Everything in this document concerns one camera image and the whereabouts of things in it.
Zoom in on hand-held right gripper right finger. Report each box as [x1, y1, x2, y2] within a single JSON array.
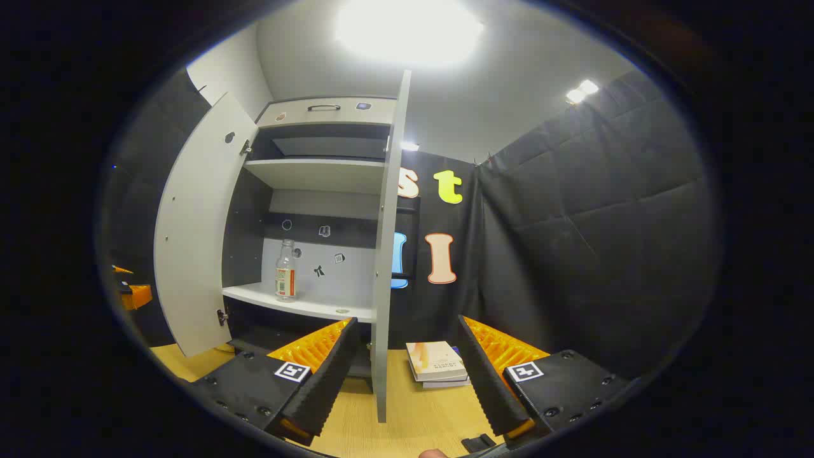
[[458, 315, 630, 446]]

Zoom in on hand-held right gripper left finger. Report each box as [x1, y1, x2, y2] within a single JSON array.
[[191, 318, 359, 447]]

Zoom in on grey cabinet door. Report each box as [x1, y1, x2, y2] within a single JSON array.
[[371, 70, 412, 424], [154, 91, 259, 358]]

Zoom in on clear plastic bottle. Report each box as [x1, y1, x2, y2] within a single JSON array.
[[275, 239, 298, 301]]

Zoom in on grey and black cabinet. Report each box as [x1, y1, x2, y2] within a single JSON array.
[[219, 95, 399, 395]]

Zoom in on white cabinet shelf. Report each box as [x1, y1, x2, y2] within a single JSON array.
[[223, 282, 376, 323]]

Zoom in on grey cabinet shelf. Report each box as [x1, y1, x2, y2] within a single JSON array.
[[244, 158, 389, 195]]

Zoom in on blue cover book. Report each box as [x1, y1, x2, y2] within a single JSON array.
[[420, 347, 473, 389]]

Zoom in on cream book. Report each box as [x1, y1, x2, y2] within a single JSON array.
[[406, 342, 468, 383]]

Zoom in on black backdrop cloth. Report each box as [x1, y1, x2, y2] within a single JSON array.
[[102, 64, 722, 382]]

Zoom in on small ceiling spot lights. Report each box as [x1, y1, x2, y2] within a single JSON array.
[[566, 79, 600, 104]]

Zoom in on large ceiling light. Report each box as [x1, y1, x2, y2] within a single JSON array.
[[334, 0, 484, 67]]

